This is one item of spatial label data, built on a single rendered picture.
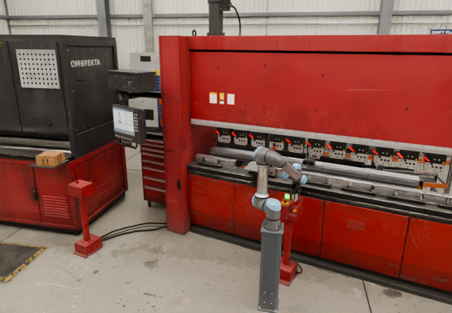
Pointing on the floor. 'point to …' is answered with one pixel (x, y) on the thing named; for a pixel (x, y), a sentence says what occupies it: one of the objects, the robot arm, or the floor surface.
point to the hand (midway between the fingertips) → (294, 200)
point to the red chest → (153, 171)
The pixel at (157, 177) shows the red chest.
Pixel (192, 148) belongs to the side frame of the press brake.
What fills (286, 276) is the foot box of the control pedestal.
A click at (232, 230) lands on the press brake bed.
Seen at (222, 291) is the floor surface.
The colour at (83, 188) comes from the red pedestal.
